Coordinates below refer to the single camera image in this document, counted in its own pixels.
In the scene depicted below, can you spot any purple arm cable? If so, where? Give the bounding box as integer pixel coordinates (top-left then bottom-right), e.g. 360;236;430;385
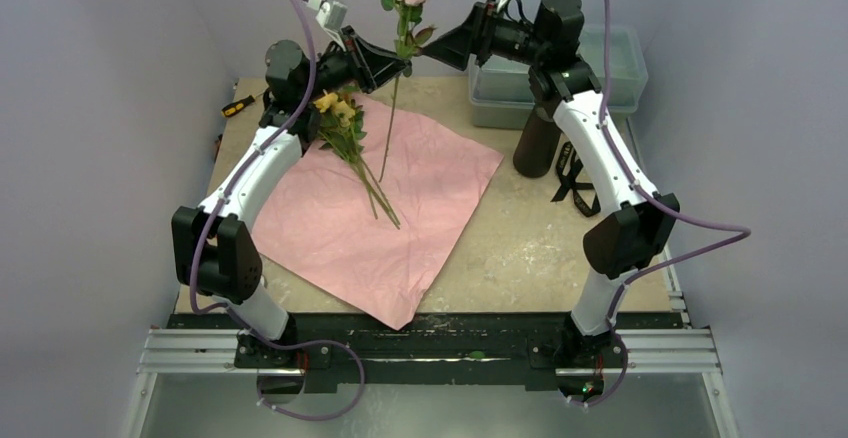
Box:
188;0;367;423
526;0;753;410

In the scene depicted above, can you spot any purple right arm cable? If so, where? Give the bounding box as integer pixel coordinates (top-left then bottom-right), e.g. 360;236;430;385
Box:
526;0;753;410

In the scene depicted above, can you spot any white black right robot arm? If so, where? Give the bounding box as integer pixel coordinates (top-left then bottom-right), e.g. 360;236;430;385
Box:
422;0;680;365

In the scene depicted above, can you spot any yellow black handled screwdriver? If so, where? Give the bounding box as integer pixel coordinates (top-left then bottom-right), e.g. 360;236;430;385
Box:
221;94;262;118

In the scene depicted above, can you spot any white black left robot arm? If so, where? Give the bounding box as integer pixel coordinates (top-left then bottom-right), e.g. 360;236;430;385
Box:
171;26;410;367

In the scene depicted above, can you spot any pink wrapping paper sheet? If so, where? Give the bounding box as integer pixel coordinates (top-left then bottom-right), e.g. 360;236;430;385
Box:
252;94;502;329

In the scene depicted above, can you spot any black ribbon with gold lettering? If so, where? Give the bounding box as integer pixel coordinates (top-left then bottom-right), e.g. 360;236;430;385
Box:
551;141;601;218

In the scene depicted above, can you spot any dark cylindrical vase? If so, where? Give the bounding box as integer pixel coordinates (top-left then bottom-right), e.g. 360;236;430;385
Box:
512;106;562;178

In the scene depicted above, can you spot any green translucent plastic storage box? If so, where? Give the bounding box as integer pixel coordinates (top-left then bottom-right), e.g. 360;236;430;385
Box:
468;25;648;130

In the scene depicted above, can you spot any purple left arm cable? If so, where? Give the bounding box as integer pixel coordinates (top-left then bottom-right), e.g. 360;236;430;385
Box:
188;0;367;423

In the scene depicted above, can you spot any aluminium rail frame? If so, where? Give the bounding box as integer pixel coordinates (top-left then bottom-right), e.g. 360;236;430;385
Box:
119;80;740;438

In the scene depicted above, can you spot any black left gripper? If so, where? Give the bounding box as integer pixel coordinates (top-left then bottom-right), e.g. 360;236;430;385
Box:
301;27;411;105

